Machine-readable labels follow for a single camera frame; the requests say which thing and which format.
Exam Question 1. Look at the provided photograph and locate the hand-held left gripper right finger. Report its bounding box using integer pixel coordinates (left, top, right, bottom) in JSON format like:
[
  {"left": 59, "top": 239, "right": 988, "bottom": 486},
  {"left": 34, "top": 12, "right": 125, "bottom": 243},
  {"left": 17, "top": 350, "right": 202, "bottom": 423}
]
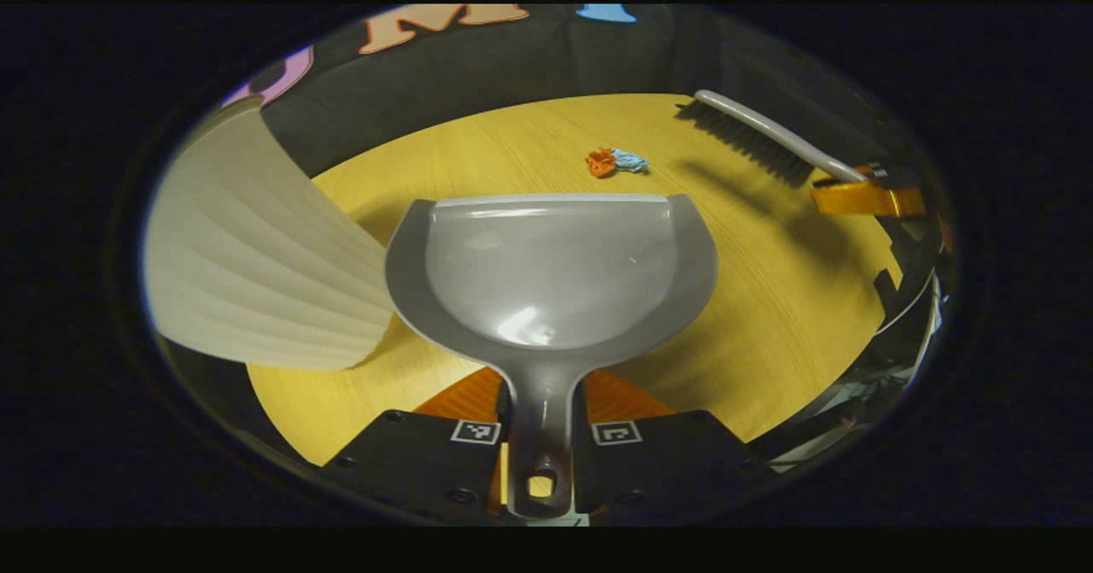
[{"left": 570, "top": 368, "right": 774, "bottom": 518}]

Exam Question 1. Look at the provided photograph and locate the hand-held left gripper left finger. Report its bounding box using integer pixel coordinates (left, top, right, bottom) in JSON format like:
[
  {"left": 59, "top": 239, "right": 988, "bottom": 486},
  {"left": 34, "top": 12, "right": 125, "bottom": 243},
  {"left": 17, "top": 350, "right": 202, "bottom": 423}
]
[{"left": 323, "top": 366, "right": 513, "bottom": 523}]

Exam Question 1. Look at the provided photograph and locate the small grey broom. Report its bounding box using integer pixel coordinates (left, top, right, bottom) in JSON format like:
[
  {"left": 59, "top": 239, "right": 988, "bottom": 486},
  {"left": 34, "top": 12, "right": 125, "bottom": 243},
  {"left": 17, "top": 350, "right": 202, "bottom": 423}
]
[{"left": 675, "top": 89, "right": 868, "bottom": 188}]

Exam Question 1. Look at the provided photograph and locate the grey plastic dustpan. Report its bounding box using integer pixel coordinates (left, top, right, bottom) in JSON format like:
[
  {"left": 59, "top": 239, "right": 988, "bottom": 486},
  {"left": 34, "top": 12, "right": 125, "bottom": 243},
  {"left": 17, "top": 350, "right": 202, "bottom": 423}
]
[{"left": 384, "top": 193, "right": 720, "bottom": 520}]

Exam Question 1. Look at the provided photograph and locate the white ribbed garbage bin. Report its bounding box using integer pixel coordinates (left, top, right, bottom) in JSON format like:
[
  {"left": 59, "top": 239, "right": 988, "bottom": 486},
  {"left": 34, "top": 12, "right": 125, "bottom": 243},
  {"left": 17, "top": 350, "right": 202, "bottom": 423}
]
[{"left": 143, "top": 95, "right": 398, "bottom": 371}]

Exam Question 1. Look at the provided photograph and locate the black backdrop cloth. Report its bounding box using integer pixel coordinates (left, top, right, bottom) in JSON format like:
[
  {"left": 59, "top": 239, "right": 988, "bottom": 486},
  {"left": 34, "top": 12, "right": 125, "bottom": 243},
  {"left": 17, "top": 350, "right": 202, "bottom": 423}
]
[{"left": 222, "top": 3, "right": 897, "bottom": 181}]

